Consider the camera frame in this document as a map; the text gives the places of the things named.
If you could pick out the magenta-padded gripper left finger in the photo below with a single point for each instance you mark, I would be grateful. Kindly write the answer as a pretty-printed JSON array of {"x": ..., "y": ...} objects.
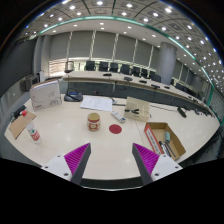
[{"x": 58, "y": 166}]

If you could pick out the flat round red coaster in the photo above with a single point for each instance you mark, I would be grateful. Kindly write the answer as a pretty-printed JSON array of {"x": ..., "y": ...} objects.
[{"x": 115, "y": 129}]

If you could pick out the white remote control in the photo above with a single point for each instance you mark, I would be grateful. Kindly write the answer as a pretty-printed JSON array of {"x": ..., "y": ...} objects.
[{"x": 118, "y": 116}]

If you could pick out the open brown cardboard box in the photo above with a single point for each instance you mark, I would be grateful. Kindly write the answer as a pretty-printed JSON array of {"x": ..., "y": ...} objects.
[{"x": 151, "y": 140}]

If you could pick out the black desk microphone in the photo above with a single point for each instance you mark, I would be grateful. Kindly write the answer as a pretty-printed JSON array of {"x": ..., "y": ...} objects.
[{"x": 181, "y": 112}]

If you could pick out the round ceiling lights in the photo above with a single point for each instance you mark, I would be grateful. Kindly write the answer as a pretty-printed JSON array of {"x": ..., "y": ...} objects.
[{"x": 100, "y": 3}]

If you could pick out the row of black office chairs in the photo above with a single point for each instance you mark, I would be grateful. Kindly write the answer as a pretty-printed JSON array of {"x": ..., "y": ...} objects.
[{"x": 114, "y": 67}]

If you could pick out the red and cream mug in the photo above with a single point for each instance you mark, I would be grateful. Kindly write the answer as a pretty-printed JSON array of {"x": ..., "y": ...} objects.
[{"x": 93, "y": 122}]

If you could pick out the clear red-capped water bottle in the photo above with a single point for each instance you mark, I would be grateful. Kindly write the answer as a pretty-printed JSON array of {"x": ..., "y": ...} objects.
[{"x": 33, "y": 134}]

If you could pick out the black desk phone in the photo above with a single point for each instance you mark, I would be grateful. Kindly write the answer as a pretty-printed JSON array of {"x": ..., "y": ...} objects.
[{"x": 73, "y": 96}]

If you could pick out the teal tape roll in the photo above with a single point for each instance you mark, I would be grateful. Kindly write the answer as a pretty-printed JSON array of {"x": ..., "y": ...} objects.
[{"x": 167, "y": 136}]

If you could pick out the beige compartment organizer tray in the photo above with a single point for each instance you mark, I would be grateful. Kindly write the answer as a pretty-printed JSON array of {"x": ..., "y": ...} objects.
[{"x": 141, "y": 105}]

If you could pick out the white printed paper sheet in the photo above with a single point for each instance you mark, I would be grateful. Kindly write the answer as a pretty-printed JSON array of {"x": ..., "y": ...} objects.
[{"x": 96, "y": 103}]

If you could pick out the dark pens in box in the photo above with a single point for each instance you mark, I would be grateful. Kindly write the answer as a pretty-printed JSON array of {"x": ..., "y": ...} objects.
[{"x": 166, "y": 149}]

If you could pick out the long curved conference desk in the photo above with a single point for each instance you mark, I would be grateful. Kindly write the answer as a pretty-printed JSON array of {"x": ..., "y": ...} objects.
[{"x": 96, "y": 88}]

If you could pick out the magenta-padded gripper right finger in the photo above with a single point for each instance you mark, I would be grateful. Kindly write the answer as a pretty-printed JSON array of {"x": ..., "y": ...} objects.
[{"x": 165, "y": 166}]

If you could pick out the white printed cardboard box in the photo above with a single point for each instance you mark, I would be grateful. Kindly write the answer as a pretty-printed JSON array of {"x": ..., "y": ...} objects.
[{"x": 45, "y": 96}]

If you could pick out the flat brown cardboard piece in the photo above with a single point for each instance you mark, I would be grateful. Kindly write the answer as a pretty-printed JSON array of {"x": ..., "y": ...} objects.
[{"x": 20, "y": 125}]

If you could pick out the black marker pen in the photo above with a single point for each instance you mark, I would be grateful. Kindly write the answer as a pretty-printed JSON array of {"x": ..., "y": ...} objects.
[{"x": 132, "y": 111}]

